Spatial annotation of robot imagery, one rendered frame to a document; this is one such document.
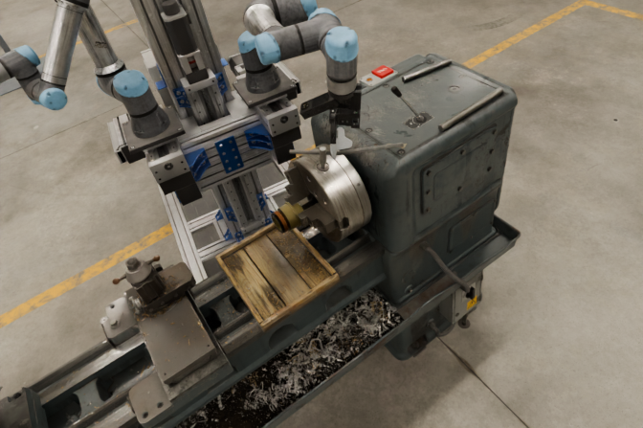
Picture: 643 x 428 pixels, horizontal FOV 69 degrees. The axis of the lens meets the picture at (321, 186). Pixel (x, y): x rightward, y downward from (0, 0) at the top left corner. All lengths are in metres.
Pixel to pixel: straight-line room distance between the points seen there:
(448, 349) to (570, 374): 0.53
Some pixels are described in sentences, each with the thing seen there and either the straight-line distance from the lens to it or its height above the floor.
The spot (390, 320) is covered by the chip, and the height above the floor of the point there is 0.56.
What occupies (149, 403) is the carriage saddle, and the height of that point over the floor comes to 0.90.
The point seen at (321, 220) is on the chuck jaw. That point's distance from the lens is 1.46.
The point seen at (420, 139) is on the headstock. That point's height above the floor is 1.25.
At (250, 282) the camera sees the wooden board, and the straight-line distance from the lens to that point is 1.65.
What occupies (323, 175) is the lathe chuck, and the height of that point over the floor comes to 1.23.
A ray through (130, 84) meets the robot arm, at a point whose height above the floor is 1.38.
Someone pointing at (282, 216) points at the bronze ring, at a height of 1.11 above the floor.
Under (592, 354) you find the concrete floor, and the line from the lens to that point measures 2.57.
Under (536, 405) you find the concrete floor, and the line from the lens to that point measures 2.40.
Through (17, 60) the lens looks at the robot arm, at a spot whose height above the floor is 1.57.
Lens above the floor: 2.18
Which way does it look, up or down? 43 degrees down
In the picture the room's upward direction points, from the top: 12 degrees counter-clockwise
